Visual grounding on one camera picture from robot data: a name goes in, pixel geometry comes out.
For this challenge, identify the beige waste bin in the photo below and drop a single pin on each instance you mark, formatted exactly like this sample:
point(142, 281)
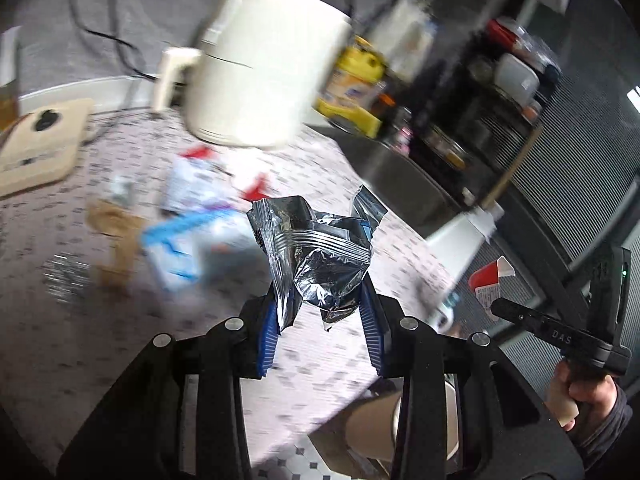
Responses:
point(370, 425)

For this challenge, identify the white bowl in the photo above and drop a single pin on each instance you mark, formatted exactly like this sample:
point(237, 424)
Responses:
point(517, 77)

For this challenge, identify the cream kettle base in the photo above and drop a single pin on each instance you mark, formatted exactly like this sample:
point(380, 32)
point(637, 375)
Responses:
point(50, 145)

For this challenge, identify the red white wrapper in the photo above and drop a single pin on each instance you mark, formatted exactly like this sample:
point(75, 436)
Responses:
point(490, 280)

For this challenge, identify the brown paper scrap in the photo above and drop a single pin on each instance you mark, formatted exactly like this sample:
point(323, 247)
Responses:
point(117, 240)

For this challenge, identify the blue white medicine box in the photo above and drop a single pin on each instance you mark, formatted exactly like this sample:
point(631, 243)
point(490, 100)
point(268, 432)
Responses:
point(182, 255)

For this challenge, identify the black dish rack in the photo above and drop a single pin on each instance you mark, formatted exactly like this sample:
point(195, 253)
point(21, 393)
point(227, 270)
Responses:
point(475, 120)

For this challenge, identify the white plastic container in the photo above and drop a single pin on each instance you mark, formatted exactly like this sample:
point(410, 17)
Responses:
point(462, 247)

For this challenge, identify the red wrapper scrap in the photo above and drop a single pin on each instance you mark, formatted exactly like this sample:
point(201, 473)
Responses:
point(257, 187)
point(196, 153)

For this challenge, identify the silver foil packet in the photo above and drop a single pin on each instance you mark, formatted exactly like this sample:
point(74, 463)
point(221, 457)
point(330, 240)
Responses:
point(320, 255)

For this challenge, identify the yellow plastic container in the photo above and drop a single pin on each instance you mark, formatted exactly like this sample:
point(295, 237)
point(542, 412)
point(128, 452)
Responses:
point(352, 85)

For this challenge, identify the person's right forearm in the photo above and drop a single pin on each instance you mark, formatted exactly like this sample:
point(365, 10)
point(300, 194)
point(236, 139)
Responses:
point(607, 427)

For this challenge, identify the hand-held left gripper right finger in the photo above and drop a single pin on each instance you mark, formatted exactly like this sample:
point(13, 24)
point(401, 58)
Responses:
point(373, 331)

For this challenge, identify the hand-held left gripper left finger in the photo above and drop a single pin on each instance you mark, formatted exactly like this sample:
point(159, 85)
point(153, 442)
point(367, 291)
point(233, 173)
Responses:
point(267, 341)

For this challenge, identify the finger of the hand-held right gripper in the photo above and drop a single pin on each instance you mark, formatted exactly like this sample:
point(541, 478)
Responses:
point(540, 322)

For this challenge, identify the person's right hand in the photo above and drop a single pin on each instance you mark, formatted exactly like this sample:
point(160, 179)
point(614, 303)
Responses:
point(590, 392)

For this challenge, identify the cream air fryer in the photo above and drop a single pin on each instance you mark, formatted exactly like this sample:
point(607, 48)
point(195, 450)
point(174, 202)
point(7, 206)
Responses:
point(260, 60)

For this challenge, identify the white blue printed packet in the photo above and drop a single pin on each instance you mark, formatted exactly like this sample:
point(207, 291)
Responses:
point(197, 185)

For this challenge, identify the silver foil scrap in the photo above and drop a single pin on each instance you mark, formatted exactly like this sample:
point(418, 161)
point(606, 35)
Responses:
point(65, 280)

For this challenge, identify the steel sink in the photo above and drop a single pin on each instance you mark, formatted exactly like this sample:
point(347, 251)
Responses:
point(405, 180)

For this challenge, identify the white plastic jug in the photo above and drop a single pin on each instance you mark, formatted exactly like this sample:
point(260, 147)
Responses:
point(405, 30)

